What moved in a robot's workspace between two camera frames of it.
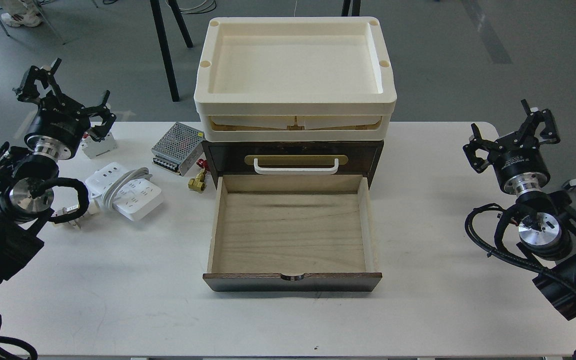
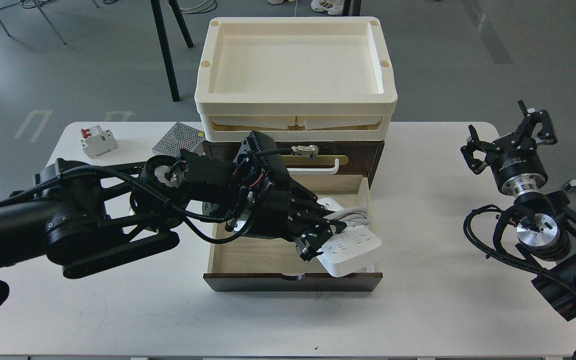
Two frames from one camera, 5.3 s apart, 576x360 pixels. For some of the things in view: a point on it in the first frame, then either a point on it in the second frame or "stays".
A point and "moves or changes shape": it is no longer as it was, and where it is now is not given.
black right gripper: x=520 y=166 stays
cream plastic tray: x=295 y=79 stays
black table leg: x=159 y=26 stays
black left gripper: x=60 y=125 to x=273 y=204
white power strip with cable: x=131 y=192 moves or changes shape
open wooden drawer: x=292 y=233 stays
